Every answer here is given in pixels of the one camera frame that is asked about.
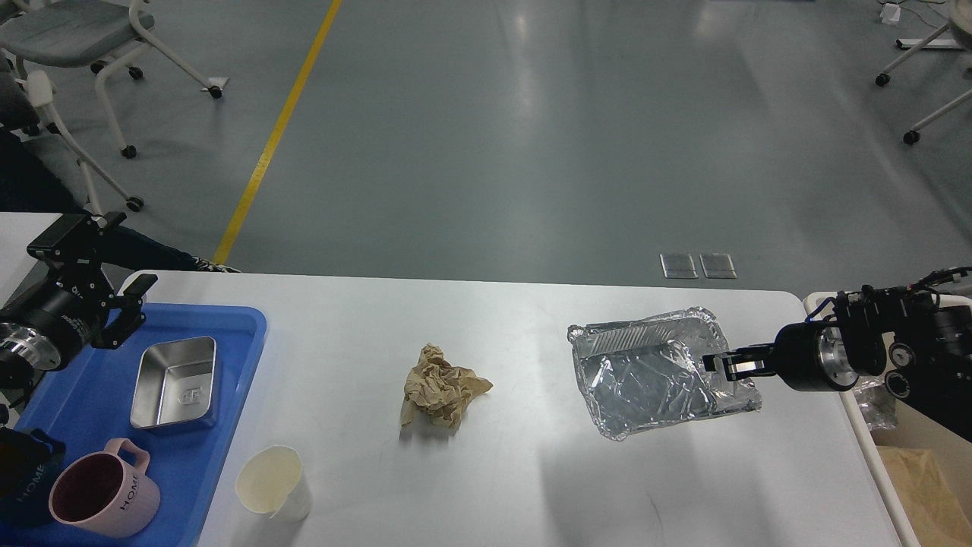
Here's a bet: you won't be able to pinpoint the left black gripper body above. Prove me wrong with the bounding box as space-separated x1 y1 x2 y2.
2 283 95 364

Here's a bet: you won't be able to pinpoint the blue plastic tray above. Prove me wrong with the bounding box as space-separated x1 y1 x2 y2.
1 302 267 546

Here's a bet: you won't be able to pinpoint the seated person dark clothes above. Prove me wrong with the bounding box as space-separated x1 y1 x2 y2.
1 129 239 273

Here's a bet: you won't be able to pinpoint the white side table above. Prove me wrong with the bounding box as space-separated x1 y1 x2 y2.
1 212 60 307

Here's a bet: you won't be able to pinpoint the aluminium foil tray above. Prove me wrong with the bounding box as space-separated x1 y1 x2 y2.
566 307 763 442

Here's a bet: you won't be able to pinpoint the rectangular stainless steel tin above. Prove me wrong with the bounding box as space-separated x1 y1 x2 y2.
129 336 221 434

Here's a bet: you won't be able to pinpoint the grey office chair near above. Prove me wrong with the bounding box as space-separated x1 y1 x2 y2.
1 59 145 214

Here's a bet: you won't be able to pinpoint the brown paper in bin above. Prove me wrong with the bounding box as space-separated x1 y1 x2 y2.
877 446 971 546

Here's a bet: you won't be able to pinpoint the grey office chair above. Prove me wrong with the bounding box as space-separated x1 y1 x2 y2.
1 59 145 214
1 1 223 159

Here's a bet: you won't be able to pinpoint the dark blue mug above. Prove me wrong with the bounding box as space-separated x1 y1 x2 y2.
1 427 66 527

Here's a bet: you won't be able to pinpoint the crumpled foil in bin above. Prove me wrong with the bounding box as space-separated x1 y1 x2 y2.
854 382 898 432

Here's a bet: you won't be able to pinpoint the brown paper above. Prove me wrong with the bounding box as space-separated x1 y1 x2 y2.
877 446 971 546
399 343 494 430

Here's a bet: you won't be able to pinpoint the right metal floor plate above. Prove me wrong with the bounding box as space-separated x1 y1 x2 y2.
700 253 738 280

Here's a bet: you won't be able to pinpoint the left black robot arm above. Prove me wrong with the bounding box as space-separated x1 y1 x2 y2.
1 211 159 398

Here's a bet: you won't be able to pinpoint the cream paper cup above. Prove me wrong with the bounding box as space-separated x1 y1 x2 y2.
234 444 312 522

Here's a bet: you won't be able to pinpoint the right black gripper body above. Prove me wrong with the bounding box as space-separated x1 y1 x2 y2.
773 322 860 392

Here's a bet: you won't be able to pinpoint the pink ceramic mug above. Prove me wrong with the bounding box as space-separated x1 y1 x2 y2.
48 438 161 538

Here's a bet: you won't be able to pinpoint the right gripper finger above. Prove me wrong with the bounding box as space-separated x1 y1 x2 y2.
702 343 777 382

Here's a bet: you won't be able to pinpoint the metal floor plate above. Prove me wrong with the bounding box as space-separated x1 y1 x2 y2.
700 253 738 280
659 253 699 280

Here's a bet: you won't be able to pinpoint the grey office chair far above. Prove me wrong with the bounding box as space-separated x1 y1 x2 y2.
1 1 223 159

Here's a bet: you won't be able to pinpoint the white chair base right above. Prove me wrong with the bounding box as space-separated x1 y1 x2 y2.
875 0 972 147

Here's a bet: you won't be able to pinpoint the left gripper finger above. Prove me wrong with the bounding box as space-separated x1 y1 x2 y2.
27 212 126 301
91 273 159 350

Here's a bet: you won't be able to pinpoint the left metal floor plate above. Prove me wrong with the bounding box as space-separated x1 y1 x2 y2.
659 253 699 280

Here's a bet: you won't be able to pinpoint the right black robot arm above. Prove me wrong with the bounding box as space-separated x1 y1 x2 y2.
702 266 971 440

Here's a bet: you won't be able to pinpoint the beige plastic bin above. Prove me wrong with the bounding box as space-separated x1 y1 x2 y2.
803 292 972 547

